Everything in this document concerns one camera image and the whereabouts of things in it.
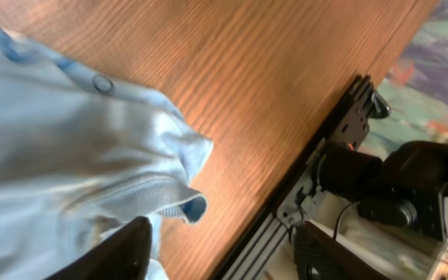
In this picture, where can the light blue t-shirt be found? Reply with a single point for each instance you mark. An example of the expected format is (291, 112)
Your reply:
(81, 155)

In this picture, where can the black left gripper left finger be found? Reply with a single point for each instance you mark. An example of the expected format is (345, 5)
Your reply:
(122, 256)

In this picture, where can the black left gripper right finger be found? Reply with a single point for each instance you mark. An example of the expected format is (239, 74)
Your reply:
(318, 256)

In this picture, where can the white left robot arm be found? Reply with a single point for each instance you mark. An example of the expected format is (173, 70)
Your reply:
(407, 189)

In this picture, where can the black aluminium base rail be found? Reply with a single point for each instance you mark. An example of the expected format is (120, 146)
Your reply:
(297, 196)

